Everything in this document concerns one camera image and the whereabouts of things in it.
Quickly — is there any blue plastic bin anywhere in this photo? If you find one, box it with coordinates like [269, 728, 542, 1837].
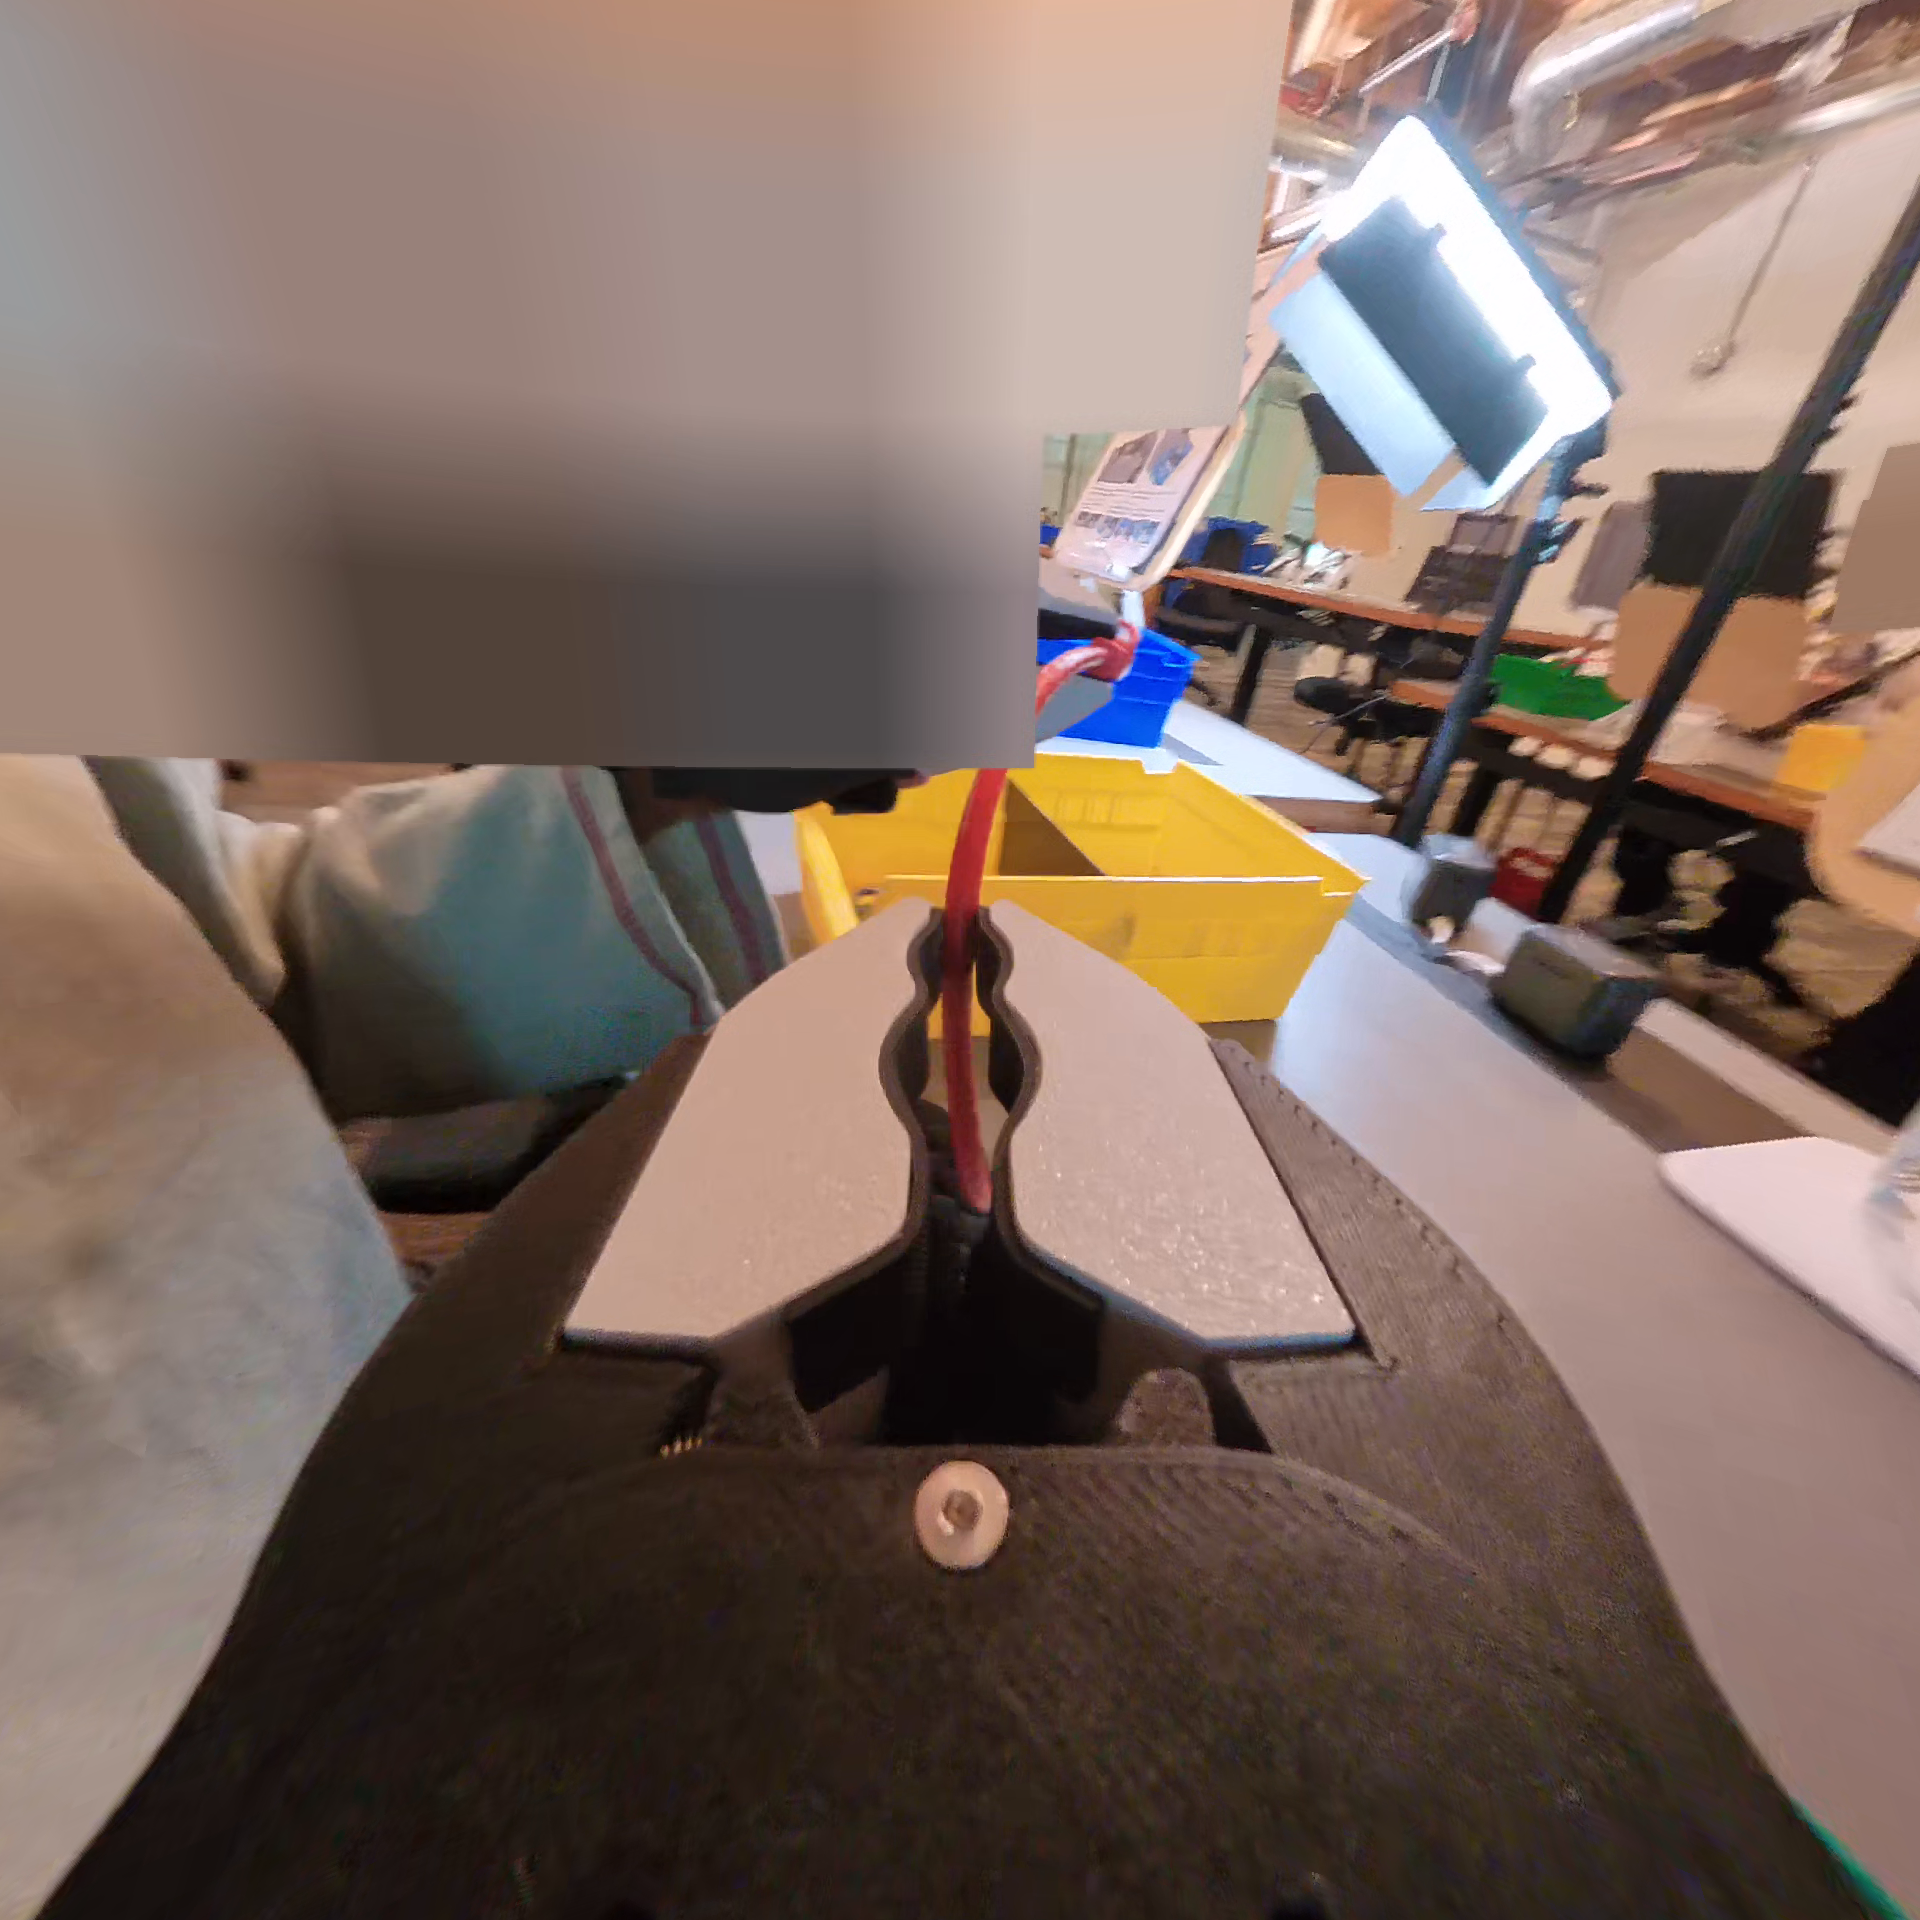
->
[1035, 626, 1204, 751]

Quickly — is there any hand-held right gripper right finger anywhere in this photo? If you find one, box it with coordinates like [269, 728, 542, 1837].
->
[975, 900, 1359, 1356]

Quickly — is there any yellow plastic bin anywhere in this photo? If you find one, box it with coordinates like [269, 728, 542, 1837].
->
[791, 749, 1368, 1028]

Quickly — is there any studio light panel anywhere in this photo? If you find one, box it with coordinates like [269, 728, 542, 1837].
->
[1266, 111, 1619, 512]

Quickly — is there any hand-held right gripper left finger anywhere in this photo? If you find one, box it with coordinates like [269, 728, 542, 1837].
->
[559, 895, 946, 1347]

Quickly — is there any grey power adapter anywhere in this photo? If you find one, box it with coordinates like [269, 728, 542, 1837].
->
[1488, 919, 1662, 1062]
[1407, 837, 1503, 941]

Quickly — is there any wooden table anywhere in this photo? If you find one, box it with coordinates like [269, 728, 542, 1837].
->
[1162, 562, 1613, 724]
[1387, 675, 1920, 963]

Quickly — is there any green plastic bin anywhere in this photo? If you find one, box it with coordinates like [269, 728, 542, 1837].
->
[1486, 652, 1632, 724]

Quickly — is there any person's left forearm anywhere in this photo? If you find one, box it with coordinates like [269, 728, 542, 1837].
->
[88, 756, 794, 1120]

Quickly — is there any black monitor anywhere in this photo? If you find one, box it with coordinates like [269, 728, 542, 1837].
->
[1640, 468, 1840, 606]

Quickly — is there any cardboard box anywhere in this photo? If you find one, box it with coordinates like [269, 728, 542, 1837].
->
[1608, 583, 1813, 731]

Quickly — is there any red ethernet cable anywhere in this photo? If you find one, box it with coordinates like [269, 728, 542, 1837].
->
[939, 622, 1146, 1216]

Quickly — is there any black light stand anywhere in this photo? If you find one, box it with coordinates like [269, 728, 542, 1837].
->
[1387, 428, 1608, 853]

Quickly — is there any black slanted pole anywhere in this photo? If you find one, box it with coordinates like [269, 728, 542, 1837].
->
[1530, 180, 1920, 927]

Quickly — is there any grey desk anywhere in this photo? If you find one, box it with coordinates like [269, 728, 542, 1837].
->
[735, 696, 1920, 1877]

